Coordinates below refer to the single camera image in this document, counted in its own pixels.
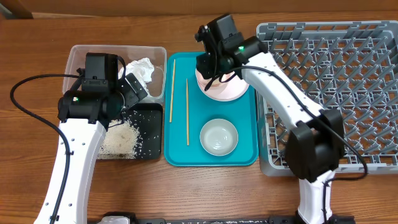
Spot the white grey bowl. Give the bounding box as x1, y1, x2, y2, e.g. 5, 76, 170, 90
200, 118, 239, 157

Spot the pink bowl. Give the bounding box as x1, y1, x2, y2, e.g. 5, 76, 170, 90
195, 70, 235, 95

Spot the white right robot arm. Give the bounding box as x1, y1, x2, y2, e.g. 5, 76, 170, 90
195, 14, 345, 223

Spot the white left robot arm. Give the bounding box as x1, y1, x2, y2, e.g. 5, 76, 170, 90
35, 53, 147, 223

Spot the black food waste tray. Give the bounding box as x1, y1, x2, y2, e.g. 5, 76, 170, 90
96, 102, 164, 161

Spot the grey dishwasher rack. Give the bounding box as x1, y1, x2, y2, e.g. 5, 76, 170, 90
256, 21, 397, 174

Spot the white pink plate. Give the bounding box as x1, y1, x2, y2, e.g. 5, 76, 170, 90
204, 76, 249, 101

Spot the left wooden chopstick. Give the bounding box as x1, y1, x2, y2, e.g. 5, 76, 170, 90
169, 59, 176, 123

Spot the wooden chopstick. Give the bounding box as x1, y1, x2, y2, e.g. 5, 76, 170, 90
169, 59, 176, 123
185, 79, 190, 146

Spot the right wooden chopstick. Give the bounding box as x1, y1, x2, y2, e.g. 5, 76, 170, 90
185, 79, 190, 146

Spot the teal plastic tray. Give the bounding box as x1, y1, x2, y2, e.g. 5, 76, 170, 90
164, 52, 259, 167

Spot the crumpled white napkin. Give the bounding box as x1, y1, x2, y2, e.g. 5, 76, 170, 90
126, 57, 154, 86

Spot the pile of rice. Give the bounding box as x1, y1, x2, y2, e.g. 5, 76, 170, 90
98, 108, 161, 159

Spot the clear plastic bin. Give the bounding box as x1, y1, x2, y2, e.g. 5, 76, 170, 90
65, 45, 167, 104

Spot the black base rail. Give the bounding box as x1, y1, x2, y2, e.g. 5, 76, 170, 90
93, 211, 355, 224

